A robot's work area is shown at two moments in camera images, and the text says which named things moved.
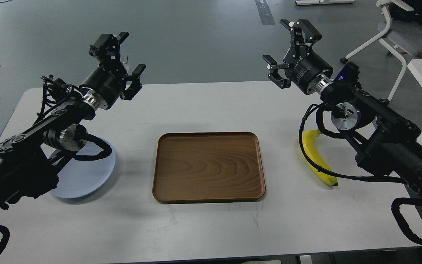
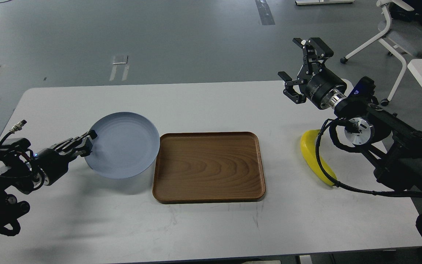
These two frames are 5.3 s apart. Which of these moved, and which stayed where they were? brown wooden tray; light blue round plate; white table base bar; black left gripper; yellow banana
Moved: black left gripper; light blue round plate
Stayed: yellow banana; white table base bar; brown wooden tray
